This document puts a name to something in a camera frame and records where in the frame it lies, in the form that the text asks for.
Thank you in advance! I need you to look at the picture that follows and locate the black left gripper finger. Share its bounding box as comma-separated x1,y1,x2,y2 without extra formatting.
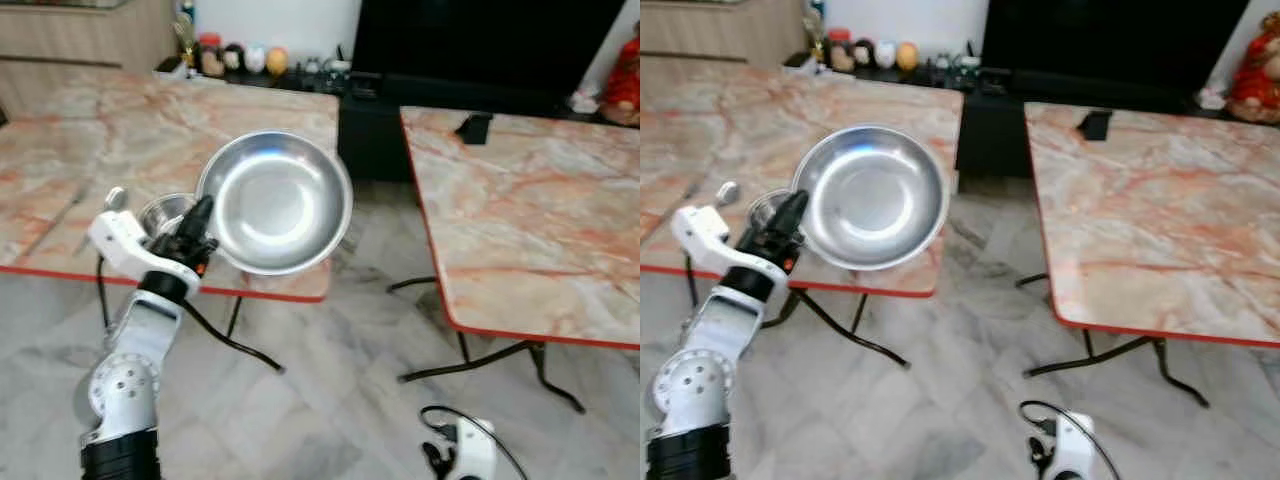
179,194,217,243
768,189,810,239

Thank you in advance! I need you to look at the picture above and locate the large steel bowl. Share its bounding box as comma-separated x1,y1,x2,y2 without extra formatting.
791,124,952,272
196,129,355,278

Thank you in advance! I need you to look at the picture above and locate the small steel bowl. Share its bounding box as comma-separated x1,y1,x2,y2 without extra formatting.
137,192,197,242
747,189,793,231

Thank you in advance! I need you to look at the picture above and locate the marble pattern folding table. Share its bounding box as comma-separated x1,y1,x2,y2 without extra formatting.
640,64,967,370
1014,99,1280,410
387,104,641,417
0,64,342,376

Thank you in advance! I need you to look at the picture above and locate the red lid jar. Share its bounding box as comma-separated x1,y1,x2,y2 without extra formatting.
826,28,853,74
197,32,225,79

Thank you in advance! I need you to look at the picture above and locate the small gold trophy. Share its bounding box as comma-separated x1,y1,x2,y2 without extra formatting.
803,8,829,67
174,10,199,71

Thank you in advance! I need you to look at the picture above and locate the small glass ornament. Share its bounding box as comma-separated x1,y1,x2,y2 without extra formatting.
300,55,353,89
928,50,983,85

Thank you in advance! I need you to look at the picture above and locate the light wooden cabinet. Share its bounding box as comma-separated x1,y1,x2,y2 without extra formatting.
0,0,178,113
640,0,807,73

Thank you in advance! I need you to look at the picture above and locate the red seated figurine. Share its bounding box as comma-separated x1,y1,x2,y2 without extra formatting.
1227,36,1280,127
602,22,641,128

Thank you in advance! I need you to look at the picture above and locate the small black box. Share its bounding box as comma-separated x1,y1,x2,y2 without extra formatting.
1077,107,1115,142
454,111,495,147

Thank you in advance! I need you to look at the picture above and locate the black flat television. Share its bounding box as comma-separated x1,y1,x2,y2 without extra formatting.
349,0,628,93
979,0,1252,88

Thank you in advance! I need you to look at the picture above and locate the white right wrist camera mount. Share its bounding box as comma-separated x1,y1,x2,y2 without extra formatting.
1049,411,1094,480
454,417,499,480

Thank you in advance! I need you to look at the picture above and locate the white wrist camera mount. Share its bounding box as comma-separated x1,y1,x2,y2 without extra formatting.
87,209,167,287
1049,411,1094,480
671,204,752,278
454,417,499,480

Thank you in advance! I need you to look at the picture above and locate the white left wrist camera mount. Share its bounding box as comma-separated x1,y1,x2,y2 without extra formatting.
87,209,167,287
671,204,752,278

